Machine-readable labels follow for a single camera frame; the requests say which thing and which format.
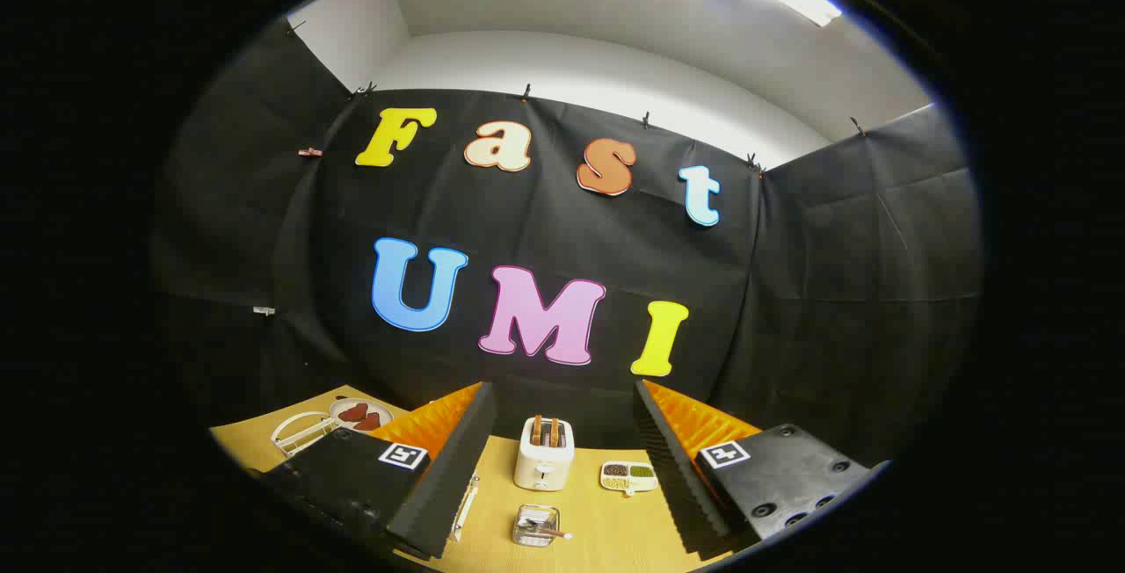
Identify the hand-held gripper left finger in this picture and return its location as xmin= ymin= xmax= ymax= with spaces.
xmin=259 ymin=381 xmax=498 ymax=562

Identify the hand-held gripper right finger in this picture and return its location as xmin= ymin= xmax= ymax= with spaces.
xmin=634 ymin=379 xmax=893 ymax=557

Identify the metal wire basket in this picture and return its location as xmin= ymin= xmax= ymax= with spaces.
xmin=512 ymin=504 xmax=562 ymax=548

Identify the white wire dish rack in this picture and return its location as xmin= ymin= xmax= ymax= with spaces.
xmin=271 ymin=410 xmax=482 ymax=546

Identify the white divided dish of beans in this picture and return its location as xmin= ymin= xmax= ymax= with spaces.
xmin=600 ymin=461 xmax=658 ymax=497

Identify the small plate with sausages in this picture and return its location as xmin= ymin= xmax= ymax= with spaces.
xmin=330 ymin=397 xmax=395 ymax=434

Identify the white toaster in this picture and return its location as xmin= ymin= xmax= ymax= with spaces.
xmin=514 ymin=417 xmax=576 ymax=492

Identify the black backdrop cloth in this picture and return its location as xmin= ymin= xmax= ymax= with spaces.
xmin=149 ymin=15 xmax=983 ymax=468

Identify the row of black cloth clips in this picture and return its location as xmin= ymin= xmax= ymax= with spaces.
xmin=286 ymin=19 xmax=868 ymax=177

